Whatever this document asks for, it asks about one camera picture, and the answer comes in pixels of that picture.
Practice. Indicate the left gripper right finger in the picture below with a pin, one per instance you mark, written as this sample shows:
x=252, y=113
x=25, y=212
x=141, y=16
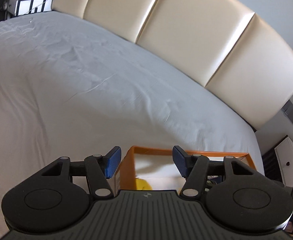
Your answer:
x=193, y=169

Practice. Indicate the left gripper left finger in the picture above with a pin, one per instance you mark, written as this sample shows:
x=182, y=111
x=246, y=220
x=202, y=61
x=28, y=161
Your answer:
x=100, y=168

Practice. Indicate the orange cardboard box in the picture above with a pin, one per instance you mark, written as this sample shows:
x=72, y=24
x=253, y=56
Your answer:
x=154, y=165

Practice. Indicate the yellow small box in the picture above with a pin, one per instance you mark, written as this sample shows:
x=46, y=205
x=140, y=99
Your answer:
x=142, y=185

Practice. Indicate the white bed sheet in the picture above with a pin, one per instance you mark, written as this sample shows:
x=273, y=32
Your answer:
x=71, y=88

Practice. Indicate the white bedside cabinet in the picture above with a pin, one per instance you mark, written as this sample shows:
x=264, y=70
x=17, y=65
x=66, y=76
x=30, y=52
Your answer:
x=284, y=153

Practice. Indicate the cream padded headboard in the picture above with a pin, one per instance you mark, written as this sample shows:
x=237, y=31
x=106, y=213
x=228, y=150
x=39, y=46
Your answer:
x=221, y=44

